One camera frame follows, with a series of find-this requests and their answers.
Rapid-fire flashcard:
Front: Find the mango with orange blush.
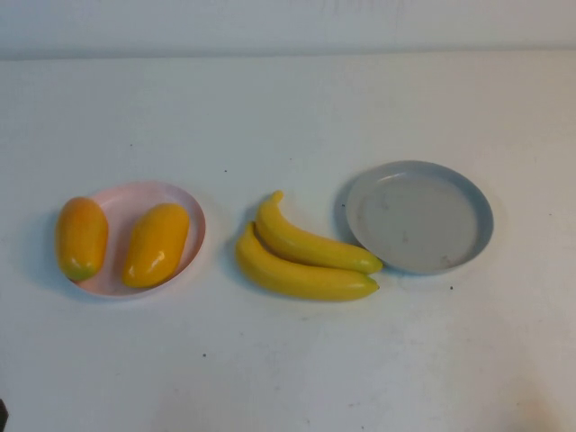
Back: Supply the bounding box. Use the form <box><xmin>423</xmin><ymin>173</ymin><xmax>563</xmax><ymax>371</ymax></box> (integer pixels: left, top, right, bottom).
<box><xmin>54</xmin><ymin>196</ymin><xmax>110</xmax><ymax>284</ymax></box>

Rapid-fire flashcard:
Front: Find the grey-blue round plate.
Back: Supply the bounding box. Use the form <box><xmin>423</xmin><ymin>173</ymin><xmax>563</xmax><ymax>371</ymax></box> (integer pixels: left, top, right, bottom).
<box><xmin>345</xmin><ymin>159</ymin><xmax>495</xmax><ymax>276</ymax></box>

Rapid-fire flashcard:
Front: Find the plain yellow mango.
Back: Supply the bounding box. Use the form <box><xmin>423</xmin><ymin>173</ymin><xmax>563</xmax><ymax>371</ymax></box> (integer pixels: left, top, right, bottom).
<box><xmin>121</xmin><ymin>202</ymin><xmax>191</xmax><ymax>290</ymax></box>

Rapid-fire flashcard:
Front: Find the pink round plate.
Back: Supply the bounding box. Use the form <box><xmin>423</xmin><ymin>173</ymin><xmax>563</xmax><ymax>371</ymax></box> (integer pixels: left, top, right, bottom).
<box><xmin>66</xmin><ymin>180</ymin><xmax>207</xmax><ymax>300</ymax></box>

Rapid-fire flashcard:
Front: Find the yellow banana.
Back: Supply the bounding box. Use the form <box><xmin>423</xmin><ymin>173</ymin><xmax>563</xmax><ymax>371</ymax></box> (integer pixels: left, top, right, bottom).
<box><xmin>254</xmin><ymin>190</ymin><xmax>384</xmax><ymax>275</ymax></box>
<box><xmin>235</xmin><ymin>220</ymin><xmax>381</xmax><ymax>303</ymax></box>

